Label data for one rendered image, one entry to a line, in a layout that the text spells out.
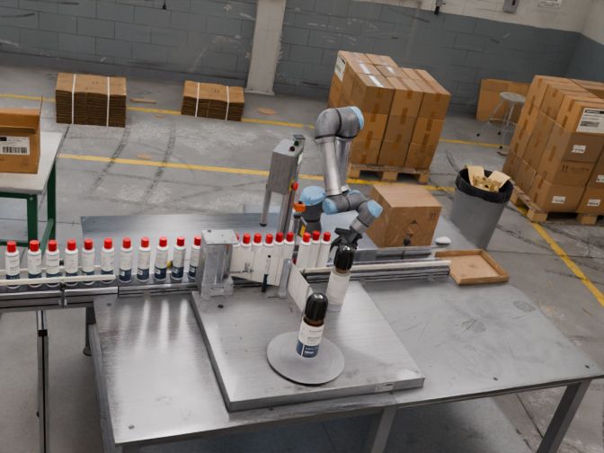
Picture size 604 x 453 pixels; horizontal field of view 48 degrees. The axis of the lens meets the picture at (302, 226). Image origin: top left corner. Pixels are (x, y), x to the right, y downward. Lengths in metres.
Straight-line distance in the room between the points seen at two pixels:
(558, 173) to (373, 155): 1.64
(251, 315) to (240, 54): 5.69
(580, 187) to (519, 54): 3.01
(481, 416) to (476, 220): 2.07
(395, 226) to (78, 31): 5.48
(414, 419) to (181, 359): 1.39
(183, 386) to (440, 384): 1.03
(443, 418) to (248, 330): 1.30
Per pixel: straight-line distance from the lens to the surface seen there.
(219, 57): 8.28
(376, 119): 6.32
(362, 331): 2.94
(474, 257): 3.85
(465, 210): 5.44
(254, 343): 2.75
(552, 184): 6.47
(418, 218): 3.60
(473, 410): 3.80
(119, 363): 2.69
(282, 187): 2.97
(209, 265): 2.88
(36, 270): 2.94
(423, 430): 3.58
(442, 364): 2.99
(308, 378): 2.62
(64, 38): 8.31
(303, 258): 3.16
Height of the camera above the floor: 2.60
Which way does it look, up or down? 28 degrees down
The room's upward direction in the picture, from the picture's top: 11 degrees clockwise
